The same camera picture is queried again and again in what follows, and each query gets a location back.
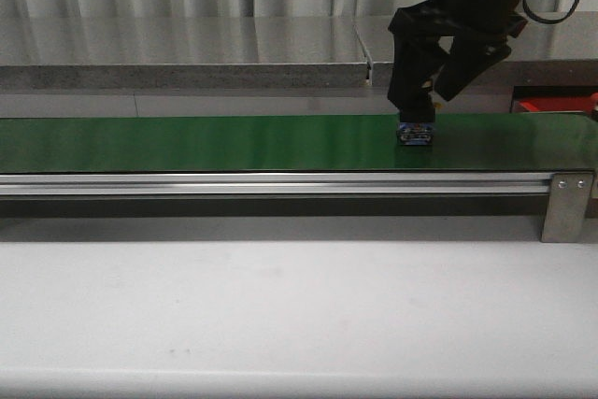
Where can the green conveyor belt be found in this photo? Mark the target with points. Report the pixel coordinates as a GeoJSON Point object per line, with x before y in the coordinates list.
{"type": "Point", "coordinates": [462, 142]}

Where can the steel conveyor support bracket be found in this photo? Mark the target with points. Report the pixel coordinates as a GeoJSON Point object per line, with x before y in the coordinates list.
{"type": "Point", "coordinates": [569, 195]}

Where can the red plastic tray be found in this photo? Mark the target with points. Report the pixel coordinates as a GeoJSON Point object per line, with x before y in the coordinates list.
{"type": "Point", "coordinates": [577, 104]}

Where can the grey stone counter slab right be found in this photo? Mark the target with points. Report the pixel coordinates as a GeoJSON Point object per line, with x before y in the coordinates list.
{"type": "Point", "coordinates": [559, 55]}

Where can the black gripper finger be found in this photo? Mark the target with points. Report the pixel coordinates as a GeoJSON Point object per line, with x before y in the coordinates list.
{"type": "Point", "coordinates": [415, 61]}
{"type": "Point", "coordinates": [467, 59]}

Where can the aluminium conveyor side rail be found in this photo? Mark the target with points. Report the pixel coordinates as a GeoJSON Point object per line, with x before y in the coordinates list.
{"type": "Point", "coordinates": [272, 183]}

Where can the grey stone counter slab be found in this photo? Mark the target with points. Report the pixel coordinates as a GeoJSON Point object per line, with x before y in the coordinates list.
{"type": "Point", "coordinates": [559, 55]}
{"type": "Point", "coordinates": [181, 54]}

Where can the grey stone counter slab left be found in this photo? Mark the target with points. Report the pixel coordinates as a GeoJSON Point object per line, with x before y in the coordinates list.
{"type": "Point", "coordinates": [181, 54]}

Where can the red mushroom push button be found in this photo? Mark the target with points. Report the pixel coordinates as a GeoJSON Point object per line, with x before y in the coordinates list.
{"type": "Point", "coordinates": [594, 111]}
{"type": "Point", "coordinates": [416, 120]}

